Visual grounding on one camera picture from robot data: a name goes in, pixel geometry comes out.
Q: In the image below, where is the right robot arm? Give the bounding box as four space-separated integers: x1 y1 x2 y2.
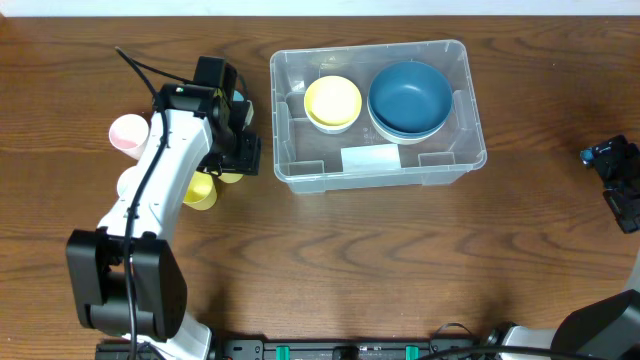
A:
497 135 639 359

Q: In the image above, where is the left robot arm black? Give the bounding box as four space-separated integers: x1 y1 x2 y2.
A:
65 56 261 359

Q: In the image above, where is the blue plastic cup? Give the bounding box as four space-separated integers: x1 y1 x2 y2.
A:
231 91 254 128

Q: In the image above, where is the pink plastic cup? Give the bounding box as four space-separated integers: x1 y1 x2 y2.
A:
108 114 150 160

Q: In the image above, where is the yellow small bowl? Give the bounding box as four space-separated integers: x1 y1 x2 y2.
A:
303 75 363 125

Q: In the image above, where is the white plastic cup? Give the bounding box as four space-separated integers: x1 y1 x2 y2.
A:
116 166 136 196

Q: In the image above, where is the clear plastic storage container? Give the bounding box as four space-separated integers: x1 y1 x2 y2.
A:
270 39 488 194

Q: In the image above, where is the right black cable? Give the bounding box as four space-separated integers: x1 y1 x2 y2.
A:
414 322 601 360

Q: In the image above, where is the white small bowl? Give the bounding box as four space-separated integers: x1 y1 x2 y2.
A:
307 113 357 135

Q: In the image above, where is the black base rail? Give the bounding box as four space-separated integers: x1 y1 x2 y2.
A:
94 333 597 360

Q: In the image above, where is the dark blue bowl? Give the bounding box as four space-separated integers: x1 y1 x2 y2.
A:
367 61 453 133
367 101 448 140

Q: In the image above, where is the beige large bowl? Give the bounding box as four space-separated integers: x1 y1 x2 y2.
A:
371 118 444 145

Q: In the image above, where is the yellow plastic cup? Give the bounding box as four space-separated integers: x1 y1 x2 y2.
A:
218 173 244 184
183 171 217 211

